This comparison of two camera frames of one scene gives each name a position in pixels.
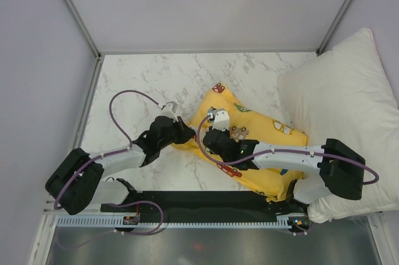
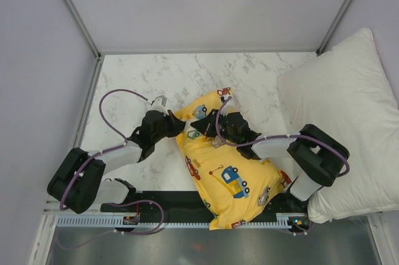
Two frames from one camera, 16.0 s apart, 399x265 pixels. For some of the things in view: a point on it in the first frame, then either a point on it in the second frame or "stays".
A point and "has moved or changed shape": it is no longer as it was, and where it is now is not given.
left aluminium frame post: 72,10 stays
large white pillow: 343,92 stays
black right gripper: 226,133 to 206,124
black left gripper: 184,131 to 176,126
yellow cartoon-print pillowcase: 247,123 has moved or changed shape
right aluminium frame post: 342,10 stays
